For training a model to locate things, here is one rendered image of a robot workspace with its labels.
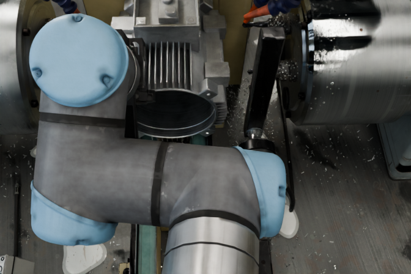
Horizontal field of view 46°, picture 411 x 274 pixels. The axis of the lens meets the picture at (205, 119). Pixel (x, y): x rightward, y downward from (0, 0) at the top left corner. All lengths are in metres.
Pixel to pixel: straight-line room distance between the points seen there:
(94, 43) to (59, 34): 0.03
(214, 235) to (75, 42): 0.18
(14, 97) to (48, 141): 0.36
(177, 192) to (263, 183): 0.07
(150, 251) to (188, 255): 0.46
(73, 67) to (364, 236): 0.73
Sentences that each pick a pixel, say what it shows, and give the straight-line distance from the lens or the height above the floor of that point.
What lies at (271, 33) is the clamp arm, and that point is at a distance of 0.61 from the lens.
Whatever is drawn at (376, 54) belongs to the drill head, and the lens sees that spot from 0.77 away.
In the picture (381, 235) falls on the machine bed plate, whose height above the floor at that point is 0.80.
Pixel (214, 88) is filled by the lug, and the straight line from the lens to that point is 0.76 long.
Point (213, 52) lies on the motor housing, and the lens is 0.82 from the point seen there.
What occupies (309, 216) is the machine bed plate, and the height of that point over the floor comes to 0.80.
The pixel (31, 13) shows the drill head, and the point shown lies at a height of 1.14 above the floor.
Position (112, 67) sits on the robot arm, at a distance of 0.39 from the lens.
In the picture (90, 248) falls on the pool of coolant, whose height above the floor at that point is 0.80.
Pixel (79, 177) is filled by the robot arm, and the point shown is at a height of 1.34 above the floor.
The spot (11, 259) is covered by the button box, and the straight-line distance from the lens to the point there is 0.70.
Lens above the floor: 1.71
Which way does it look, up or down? 60 degrees down
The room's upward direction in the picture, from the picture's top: 2 degrees clockwise
